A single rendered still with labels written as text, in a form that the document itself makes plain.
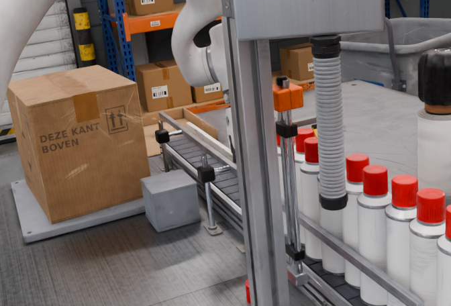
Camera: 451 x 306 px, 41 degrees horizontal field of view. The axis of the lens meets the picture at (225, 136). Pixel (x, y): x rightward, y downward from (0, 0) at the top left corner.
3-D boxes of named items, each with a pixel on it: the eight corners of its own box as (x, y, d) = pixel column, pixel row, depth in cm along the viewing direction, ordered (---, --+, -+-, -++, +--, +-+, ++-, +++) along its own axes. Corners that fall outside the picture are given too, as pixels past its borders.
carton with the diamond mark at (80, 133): (154, 194, 142) (137, 82, 133) (51, 225, 132) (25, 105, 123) (114, 160, 168) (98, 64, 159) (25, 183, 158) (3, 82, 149)
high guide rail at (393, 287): (425, 311, 74) (425, 300, 74) (417, 314, 74) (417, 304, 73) (163, 115, 169) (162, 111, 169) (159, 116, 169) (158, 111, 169)
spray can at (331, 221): (360, 263, 99) (355, 144, 92) (347, 279, 95) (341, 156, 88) (330, 256, 102) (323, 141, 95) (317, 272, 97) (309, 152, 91)
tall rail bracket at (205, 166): (241, 224, 127) (233, 150, 122) (209, 233, 125) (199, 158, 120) (235, 219, 130) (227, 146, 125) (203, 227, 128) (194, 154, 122)
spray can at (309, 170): (335, 262, 100) (329, 145, 93) (303, 261, 101) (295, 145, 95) (337, 247, 104) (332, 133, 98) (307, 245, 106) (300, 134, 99)
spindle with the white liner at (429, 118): (476, 207, 113) (481, 47, 104) (438, 219, 110) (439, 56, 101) (442, 190, 121) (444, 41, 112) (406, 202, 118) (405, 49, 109)
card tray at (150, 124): (218, 141, 180) (217, 128, 179) (133, 161, 171) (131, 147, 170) (184, 118, 207) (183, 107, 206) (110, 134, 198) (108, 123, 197)
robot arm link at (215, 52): (213, 92, 119) (259, 81, 117) (199, 27, 119) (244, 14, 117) (223, 94, 127) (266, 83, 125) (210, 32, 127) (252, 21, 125)
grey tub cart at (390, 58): (397, 134, 416) (395, -9, 386) (487, 151, 371) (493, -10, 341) (313, 176, 362) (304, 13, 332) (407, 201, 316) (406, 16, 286)
